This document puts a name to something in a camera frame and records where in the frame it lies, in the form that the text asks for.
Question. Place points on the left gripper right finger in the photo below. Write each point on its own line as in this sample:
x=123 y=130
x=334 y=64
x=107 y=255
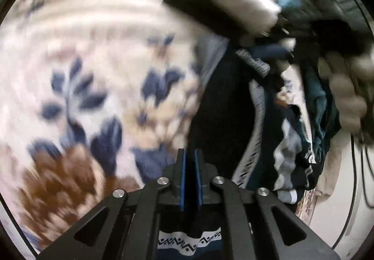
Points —
x=255 y=224

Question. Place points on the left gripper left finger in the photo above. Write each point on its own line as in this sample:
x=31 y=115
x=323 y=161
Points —
x=124 y=225

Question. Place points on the navy patterned knit garment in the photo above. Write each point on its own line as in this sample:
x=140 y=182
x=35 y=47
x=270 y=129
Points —
x=249 y=135

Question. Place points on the white and black garment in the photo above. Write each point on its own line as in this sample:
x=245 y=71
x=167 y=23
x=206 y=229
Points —
x=231 y=18

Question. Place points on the person's hand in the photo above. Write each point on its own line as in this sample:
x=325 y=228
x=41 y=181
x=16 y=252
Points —
x=351 y=84

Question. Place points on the dark teal plush quilt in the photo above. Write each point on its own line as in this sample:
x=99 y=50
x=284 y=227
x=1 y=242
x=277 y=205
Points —
x=322 y=110

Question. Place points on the floral bed blanket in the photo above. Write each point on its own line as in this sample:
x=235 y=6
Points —
x=99 y=95

